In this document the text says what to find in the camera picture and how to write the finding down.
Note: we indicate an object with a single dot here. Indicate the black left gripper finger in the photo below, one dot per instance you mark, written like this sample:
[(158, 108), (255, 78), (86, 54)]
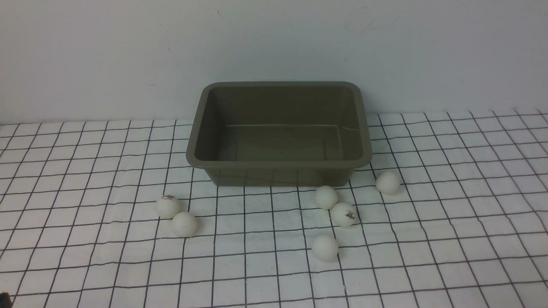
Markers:
[(5, 300)]

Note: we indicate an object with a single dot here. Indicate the white ball with logo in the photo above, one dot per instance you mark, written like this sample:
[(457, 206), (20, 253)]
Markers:
[(168, 206), (343, 214)]

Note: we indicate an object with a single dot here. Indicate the white ball with logo centre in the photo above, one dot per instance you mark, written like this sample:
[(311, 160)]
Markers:
[(343, 214)]

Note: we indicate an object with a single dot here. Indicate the olive green plastic bin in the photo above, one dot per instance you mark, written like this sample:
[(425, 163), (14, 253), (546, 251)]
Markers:
[(280, 134)]

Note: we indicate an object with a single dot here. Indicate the white grid tablecloth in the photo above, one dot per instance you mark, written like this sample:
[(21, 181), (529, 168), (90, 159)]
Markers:
[(467, 229)]

